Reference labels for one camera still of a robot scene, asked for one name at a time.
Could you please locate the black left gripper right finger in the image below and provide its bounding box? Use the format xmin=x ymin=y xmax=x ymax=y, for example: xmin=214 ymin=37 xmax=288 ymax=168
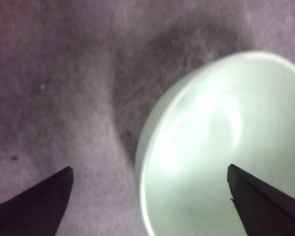
xmin=226 ymin=164 xmax=295 ymax=236

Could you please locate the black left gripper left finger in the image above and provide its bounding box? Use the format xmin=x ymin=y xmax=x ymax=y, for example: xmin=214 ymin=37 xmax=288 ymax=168
xmin=0 ymin=166 xmax=73 ymax=236

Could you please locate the green ribbed bowl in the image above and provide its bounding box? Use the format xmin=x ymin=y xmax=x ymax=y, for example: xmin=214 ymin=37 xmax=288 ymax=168
xmin=134 ymin=50 xmax=295 ymax=236

